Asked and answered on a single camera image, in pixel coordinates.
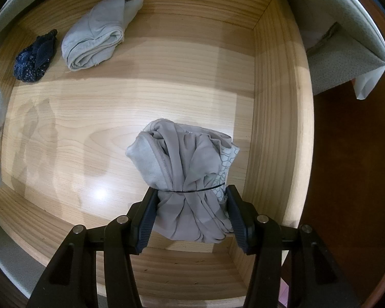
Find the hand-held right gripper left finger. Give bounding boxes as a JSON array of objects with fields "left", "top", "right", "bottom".
[{"left": 26, "top": 187, "right": 159, "bottom": 308}]

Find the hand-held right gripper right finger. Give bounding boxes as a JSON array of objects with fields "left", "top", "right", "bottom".
[{"left": 225, "top": 184, "right": 361, "bottom": 308}]

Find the beige underwear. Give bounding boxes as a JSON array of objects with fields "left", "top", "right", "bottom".
[{"left": 126, "top": 118, "right": 241, "bottom": 244}]

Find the navy floral sock roll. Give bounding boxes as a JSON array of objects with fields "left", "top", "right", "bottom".
[{"left": 13, "top": 29, "right": 58, "bottom": 82}]

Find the grey wooden drawer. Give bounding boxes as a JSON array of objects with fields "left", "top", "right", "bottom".
[{"left": 0, "top": 0, "right": 315, "bottom": 308}]

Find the grey underwear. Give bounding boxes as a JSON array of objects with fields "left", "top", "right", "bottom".
[{"left": 61, "top": 0, "right": 144, "bottom": 73}]

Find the grey bedside cabinet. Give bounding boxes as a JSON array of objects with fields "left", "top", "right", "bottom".
[{"left": 0, "top": 0, "right": 385, "bottom": 97}]

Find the orange wooden furniture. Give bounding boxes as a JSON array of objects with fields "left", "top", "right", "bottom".
[{"left": 359, "top": 0, "right": 385, "bottom": 58}]

